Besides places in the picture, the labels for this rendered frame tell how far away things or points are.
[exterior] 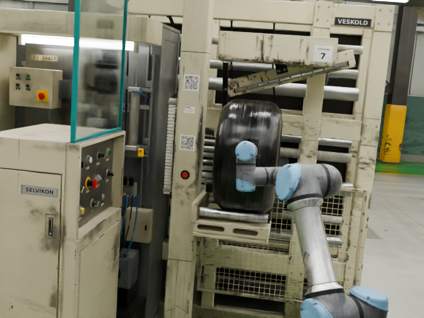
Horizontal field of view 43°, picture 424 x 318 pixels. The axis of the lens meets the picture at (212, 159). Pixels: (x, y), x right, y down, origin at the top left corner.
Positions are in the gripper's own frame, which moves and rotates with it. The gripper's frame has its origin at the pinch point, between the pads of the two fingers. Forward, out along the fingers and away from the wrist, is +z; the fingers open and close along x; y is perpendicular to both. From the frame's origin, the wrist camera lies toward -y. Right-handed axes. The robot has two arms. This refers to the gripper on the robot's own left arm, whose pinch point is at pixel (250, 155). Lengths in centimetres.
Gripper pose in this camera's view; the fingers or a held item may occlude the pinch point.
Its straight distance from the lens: 240.4
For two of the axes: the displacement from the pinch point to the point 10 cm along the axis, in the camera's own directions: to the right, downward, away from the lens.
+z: 1.4, -0.2, 9.9
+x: -9.9, -1.0, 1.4
